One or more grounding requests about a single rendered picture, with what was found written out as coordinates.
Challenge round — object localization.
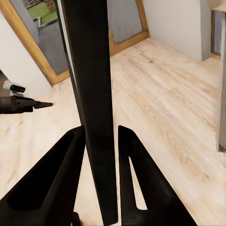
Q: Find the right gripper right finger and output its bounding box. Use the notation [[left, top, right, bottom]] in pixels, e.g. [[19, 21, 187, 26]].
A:
[[118, 125, 198, 226]]

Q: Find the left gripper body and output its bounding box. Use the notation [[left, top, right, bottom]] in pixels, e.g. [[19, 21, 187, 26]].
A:
[[0, 96, 33, 114]]

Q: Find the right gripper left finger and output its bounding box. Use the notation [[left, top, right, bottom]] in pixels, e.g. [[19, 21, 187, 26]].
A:
[[0, 125, 86, 226]]

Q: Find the poster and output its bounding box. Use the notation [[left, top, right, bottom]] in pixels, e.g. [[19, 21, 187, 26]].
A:
[[54, 0, 118, 226]]

